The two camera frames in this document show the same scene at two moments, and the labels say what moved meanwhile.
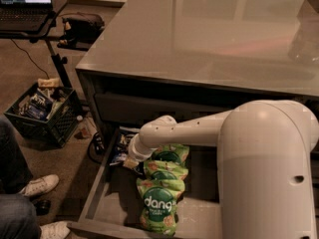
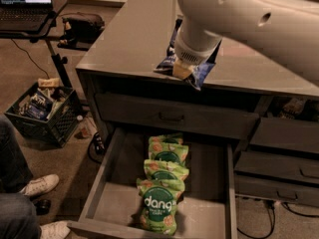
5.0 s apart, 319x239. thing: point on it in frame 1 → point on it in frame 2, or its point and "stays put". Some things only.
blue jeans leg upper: [15, 174] stays put
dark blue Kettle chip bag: [121, 150] → [198, 75]
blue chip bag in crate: [39, 107] stays put
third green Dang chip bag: [173, 152] stays put
